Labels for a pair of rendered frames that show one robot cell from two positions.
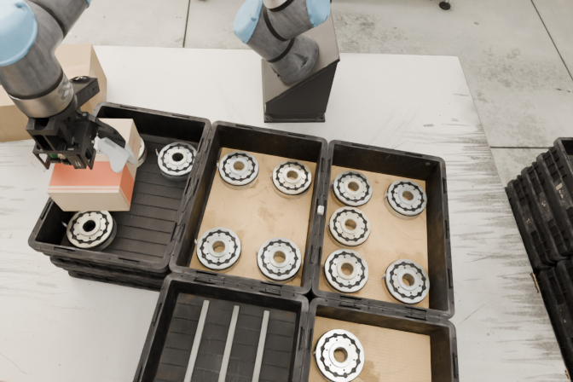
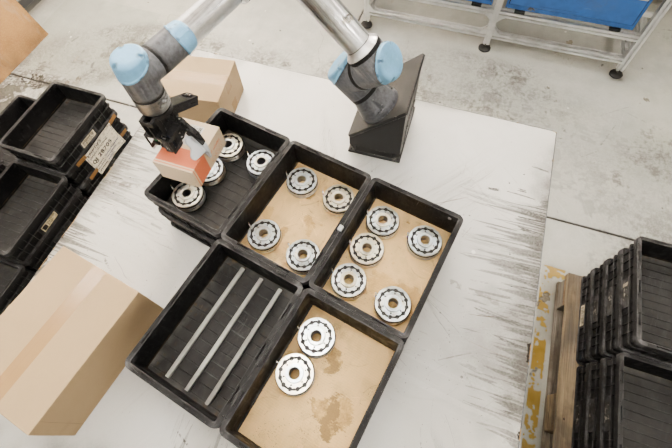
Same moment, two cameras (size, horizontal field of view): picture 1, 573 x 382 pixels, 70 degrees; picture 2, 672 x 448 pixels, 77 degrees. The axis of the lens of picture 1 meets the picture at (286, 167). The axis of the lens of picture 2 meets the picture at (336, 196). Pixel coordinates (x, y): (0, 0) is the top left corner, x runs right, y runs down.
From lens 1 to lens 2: 45 cm
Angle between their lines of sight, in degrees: 16
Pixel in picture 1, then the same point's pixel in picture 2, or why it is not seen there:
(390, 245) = (395, 275)
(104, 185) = (185, 166)
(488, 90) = (628, 174)
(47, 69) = (151, 90)
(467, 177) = (508, 244)
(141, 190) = (230, 178)
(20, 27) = (136, 67)
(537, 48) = not seen: outside the picture
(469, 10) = (644, 84)
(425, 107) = (499, 172)
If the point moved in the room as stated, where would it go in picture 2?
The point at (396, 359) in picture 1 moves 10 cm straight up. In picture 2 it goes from (360, 357) to (360, 351)
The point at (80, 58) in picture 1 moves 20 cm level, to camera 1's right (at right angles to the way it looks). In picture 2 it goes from (223, 71) to (266, 88)
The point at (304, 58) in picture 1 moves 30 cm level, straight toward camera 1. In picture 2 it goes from (381, 106) to (339, 173)
